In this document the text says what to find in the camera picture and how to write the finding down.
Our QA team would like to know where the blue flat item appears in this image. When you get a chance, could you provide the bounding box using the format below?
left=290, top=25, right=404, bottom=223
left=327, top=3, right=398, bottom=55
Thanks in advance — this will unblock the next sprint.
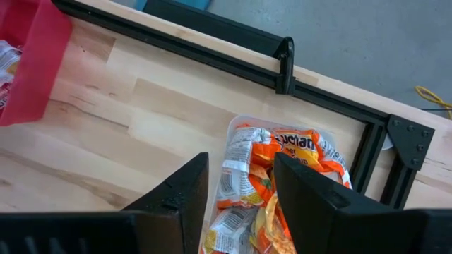
left=133, top=0, right=213, bottom=11

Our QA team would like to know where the red plastic bin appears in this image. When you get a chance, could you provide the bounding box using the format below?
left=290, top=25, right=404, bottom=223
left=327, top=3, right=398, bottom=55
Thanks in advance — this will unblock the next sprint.
left=0, top=0, right=74, bottom=127

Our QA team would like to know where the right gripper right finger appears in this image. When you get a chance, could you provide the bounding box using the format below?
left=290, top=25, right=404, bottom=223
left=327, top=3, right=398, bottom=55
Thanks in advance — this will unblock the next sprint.
left=273, top=152, right=421, bottom=254

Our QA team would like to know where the yellow cable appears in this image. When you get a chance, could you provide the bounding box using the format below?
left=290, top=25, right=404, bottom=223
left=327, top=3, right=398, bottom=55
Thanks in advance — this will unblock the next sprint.
left=415, top=85, right=452, bottom=120

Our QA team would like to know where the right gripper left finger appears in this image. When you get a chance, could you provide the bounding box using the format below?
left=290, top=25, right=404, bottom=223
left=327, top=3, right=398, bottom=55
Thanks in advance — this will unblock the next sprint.
left=123, top=152, right=210, bottom=254

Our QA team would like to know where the black clamp bar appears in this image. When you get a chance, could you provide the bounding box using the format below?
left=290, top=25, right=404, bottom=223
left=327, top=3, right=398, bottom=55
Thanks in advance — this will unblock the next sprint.
left=143, top=0, right=296, bottom=95

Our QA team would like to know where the silver snack packet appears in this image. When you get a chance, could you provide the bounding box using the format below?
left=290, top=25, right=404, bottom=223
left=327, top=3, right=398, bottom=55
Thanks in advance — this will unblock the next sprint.
left=215, top=126, right=276, bottom=210

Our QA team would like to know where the black metal table frame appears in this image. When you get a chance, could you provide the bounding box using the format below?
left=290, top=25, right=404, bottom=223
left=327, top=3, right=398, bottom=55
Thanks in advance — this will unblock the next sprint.
left=52, top=0, right=436, bottom=210

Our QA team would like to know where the orange Maruchan noodle pack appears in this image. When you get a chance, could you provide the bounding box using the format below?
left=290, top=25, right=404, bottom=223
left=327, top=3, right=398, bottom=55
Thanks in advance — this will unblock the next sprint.
left=249, top=192, right=298, bottom=254
left=200, top=206, right=261, bottom=254
left=271, top=127, right=353, bottom=190

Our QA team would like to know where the clear plastic bin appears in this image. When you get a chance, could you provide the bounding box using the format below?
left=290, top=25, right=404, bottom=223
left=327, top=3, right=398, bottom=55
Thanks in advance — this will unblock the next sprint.
left=199, top=114, right=354, bottom=254

